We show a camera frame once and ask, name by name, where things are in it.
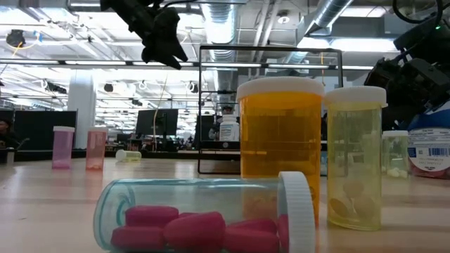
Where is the silver spiral air duct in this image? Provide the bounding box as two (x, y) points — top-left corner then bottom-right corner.
(199, 0), (240, 93)

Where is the yellow pill vial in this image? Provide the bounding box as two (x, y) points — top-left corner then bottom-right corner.
(323, 86), (388, 232)

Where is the black partition panel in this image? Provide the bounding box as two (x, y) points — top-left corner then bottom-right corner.
(0, 110), (77, 152)

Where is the person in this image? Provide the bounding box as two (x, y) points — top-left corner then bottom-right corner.
(0, 117), (20, 150)

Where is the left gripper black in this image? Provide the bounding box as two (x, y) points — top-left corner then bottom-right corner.
(139, 6), (189, 70)

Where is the yellow-green pill vial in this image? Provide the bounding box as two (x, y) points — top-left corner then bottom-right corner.
(115, 149), (143, 163)
(381, 130), (409, 179)

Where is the blue-capped gummy jar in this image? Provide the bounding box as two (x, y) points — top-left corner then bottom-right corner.
(407, 101), (450, 180)

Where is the clear vial with red pills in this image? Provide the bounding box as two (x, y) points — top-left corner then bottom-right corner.
(93, 171), (316, 253)

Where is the orange pill vial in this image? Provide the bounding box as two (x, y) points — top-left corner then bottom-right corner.
(85, 126), (109, 171)

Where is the large orange pill bottle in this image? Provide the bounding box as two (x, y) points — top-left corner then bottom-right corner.
(236, 76), (325, 226)

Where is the black aluminium table frame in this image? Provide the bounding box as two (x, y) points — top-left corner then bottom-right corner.
(0, 149), (243, 166)

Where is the black looped gripper cable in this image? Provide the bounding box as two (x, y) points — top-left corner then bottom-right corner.
(392, 0), (444, 25)

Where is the pink pill vial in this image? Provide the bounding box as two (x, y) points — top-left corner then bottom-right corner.
(51, 126), (76, 170)

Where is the black ceiling-mounted device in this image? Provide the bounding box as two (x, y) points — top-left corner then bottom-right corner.
(6, 30), (26, 48)

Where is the black computer monitor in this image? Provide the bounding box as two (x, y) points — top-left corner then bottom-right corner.
(135, 108), (179, 137)

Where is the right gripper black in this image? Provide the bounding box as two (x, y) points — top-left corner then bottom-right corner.
(364, 15), (450, 130)

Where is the white plastic medicine bottle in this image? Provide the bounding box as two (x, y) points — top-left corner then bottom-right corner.
(218, 115), (240, 142)

